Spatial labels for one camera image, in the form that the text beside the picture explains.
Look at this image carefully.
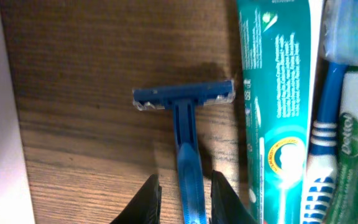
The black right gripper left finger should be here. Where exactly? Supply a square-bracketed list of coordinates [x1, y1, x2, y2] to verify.
[110, 174, 162, 224]

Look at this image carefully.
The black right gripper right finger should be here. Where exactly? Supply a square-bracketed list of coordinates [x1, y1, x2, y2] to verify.
[209, 170, 257, 224]

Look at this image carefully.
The blue disposable razor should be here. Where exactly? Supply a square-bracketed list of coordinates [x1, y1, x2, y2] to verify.
[132, 80, 235, 224]

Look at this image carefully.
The blue white toothbrush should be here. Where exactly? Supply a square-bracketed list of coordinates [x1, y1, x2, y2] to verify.
[300, 0, 358, 224]

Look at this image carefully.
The white green soap packet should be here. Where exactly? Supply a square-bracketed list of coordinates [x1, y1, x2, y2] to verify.
[325, 70, 358, 224]

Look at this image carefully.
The green toothpaste tube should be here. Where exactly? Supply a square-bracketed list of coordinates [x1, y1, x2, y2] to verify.
[237, 0, 324, 224]

